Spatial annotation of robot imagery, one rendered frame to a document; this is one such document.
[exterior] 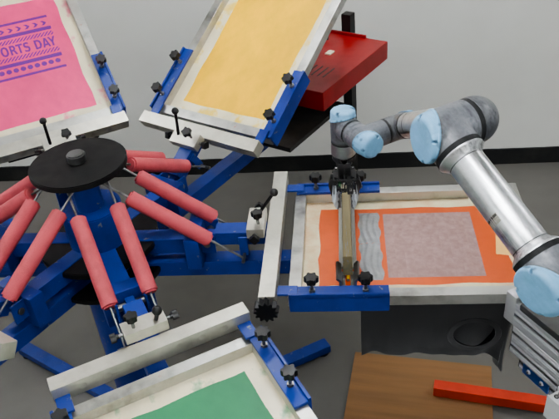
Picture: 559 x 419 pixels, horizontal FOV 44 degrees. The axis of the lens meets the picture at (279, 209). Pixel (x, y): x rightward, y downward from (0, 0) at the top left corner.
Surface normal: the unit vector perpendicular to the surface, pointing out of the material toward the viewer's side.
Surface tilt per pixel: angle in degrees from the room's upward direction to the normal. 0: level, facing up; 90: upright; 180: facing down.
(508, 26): 90
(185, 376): 90
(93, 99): 32
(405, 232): 0
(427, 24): 90
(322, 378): 0
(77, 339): 0
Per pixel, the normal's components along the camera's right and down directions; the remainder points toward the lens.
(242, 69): -0.36, -0.41
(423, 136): -0.93, 0.22
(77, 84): 0.17, -0.43
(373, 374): -0.08, -0.81
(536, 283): -0.81, 0.44
